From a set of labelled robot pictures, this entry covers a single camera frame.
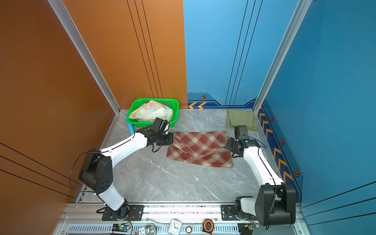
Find green plastic basket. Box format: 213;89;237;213
127;99;179;127

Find cream yellow cloth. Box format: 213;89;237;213
129;100;173;122

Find right small circuit board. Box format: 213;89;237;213
245;223;259;231

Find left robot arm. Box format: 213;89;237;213
78;118;173;220

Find small tape roll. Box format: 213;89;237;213
186;226;193;234

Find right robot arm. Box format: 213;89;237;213
226;125;296;228

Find olive green skirt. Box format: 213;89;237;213
226;109;258;131

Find orange black tape measure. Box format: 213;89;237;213
202;219;214;235

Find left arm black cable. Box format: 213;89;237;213
69;151;96;193

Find red plaid skirt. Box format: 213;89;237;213
167;132;233;168

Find light blue tube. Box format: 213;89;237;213
124;115;135;136

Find white power plug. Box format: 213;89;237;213
138;227;149;235

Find green circuit board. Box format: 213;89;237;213
111;223;132;235

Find white square clock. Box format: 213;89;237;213
167;219;183;235

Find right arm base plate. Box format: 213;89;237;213
220;204;258;221

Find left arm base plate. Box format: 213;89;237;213
97;205;144;222

